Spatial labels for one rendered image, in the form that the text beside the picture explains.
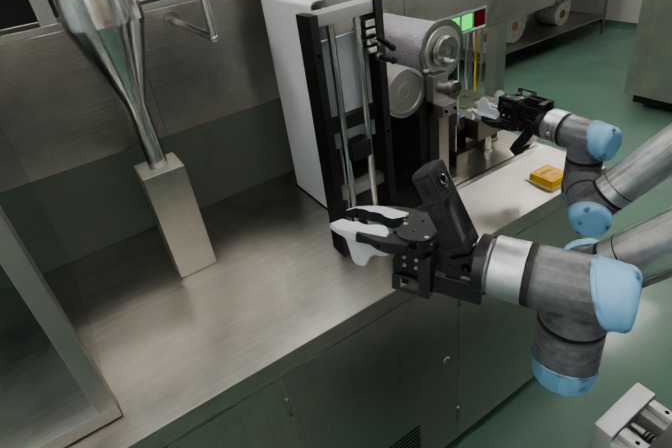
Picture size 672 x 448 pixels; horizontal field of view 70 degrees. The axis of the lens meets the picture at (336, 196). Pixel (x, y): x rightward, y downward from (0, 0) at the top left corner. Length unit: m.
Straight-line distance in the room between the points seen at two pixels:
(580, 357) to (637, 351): 1.61
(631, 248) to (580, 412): 1.36
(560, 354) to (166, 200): 0.80
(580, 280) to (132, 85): 0.82
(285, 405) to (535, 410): 1.10
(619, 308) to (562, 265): 0.07
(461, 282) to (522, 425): 1.35
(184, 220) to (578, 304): 0.83
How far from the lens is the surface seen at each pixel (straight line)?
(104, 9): 0.95
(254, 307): 1.06
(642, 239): 0.68
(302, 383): 1.08
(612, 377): 2.13
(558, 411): 1.99
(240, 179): 1.45
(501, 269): 0.57
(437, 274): 0.63
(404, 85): 1.22
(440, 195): 0.56
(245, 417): 1.06
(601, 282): 0.57
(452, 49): 1.28
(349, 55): 0.99
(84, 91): 1.27
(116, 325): 1.16
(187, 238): 1.15
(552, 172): 1.39
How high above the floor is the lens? 1.62
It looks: 32 degrees down
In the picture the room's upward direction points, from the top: 9 degrees counter-clockwise
